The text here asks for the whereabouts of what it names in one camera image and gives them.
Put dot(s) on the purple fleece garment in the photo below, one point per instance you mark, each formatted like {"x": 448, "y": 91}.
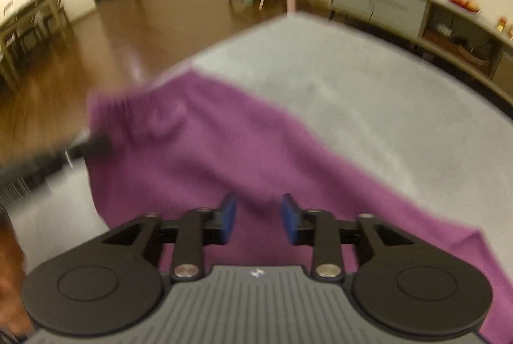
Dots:
{"x": 224, "y": 143}

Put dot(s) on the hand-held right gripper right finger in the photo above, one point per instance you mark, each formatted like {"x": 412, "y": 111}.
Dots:
{"x": 289, "y": 219}

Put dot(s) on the amber glass jar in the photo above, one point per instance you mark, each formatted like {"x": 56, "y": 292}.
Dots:
{"x": 501, "y": 25}

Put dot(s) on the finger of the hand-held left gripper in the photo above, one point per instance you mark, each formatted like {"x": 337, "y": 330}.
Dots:
{"x": 92, "y": 146}

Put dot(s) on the long grey television cabinet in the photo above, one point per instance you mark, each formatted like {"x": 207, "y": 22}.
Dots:
{"x": 400, "y": 7}

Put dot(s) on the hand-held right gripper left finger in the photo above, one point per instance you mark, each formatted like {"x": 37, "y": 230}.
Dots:
{"x": 227, "y": 219}

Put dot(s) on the wooden side table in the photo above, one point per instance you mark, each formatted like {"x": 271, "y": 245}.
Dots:
{"x": 28, "y": 31}

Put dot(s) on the red plate of fruit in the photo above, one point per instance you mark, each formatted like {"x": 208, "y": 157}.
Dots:
{"x": 465, "y": 4}

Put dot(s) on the person's left hand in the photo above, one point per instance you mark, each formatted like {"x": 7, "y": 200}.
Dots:
{"x": 11, "y": 271}

